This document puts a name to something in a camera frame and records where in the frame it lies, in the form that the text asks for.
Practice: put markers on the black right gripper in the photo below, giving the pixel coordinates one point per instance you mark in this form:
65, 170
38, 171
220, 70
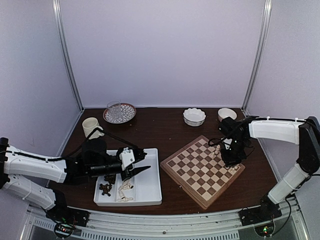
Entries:
229, 161

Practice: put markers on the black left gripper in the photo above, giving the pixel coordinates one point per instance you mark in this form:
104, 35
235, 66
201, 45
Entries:
133, 172

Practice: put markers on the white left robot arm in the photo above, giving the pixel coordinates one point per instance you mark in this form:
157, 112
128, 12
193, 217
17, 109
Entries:
16, 164

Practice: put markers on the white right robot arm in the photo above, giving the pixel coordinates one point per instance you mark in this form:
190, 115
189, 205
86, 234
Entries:
286, 141

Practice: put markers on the light chess pieces pile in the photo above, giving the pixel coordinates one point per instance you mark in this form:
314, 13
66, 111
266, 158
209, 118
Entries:
123, 191

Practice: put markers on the dark chess pieces pile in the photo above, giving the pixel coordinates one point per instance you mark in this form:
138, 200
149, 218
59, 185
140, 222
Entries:
110, 182

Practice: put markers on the wooden chess board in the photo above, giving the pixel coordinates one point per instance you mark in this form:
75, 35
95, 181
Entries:
202, 177

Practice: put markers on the white plastic tray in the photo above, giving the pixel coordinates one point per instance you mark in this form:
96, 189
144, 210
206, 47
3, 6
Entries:
146, 185

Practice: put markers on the cream round bowl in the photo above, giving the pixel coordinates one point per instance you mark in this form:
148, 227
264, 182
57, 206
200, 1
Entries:
224, 113

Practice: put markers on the white scalloped bowl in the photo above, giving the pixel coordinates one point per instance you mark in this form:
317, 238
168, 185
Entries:
194, 117

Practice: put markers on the patterned brown plate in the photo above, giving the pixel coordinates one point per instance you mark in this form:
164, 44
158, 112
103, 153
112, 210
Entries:
128, 112

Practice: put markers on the cream ceramic mug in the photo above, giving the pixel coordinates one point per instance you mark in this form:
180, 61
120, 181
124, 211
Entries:
92, 128

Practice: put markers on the clear drinking glass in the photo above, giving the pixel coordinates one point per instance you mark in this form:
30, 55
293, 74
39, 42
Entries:
114, 109

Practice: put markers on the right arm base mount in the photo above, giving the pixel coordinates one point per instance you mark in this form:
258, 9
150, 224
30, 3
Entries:
252, 216

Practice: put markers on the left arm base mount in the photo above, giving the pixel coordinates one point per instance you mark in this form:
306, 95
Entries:
70, 216

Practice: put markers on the right aluminium frame post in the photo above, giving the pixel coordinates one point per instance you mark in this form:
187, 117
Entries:
264, 29

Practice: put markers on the aluminium frame post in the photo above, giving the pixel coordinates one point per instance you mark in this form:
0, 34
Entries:
66, 57
264, 29

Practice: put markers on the left aluminium frame post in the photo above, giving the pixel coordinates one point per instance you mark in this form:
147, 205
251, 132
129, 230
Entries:
66, 57

